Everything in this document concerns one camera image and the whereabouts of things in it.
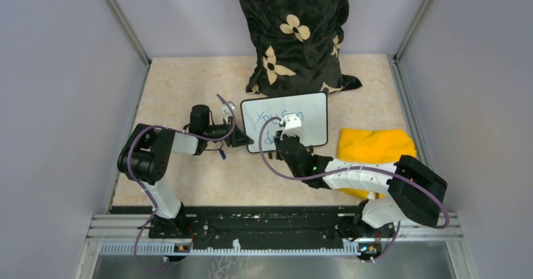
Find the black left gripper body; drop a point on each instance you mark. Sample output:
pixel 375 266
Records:
pixel 230 141

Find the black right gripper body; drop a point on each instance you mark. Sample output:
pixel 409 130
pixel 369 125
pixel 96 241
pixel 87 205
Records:
pixel 277 139

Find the blue marker cap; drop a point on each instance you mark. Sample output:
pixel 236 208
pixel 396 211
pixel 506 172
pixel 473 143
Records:
pixel 222 154

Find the white whiteboard black frame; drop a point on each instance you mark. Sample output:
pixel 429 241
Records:
pixel 310 108

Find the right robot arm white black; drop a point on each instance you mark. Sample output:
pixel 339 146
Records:
pixel 408 189

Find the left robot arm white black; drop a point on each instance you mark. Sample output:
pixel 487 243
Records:
pixel 145 157

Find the yellow cloth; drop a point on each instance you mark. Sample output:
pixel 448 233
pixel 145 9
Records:
pixel 382 146

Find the black floral pillow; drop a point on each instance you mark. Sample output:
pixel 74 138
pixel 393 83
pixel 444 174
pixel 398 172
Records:
pixel 297 45

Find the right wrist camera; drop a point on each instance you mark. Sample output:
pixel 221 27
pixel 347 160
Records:
pixel 291 125

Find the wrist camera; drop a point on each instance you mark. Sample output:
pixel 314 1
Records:
pixel 291 125
pixel 227 110

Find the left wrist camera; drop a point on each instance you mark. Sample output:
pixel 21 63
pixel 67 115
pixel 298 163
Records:
pixel 227 110

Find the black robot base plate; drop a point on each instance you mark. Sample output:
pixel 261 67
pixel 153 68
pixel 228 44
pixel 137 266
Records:
pixel 267 227

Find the white toothed cable rail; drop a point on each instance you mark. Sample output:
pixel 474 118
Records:
pixel 171 248

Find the aluminium frame post left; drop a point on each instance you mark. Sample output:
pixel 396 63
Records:
pixel 128 30

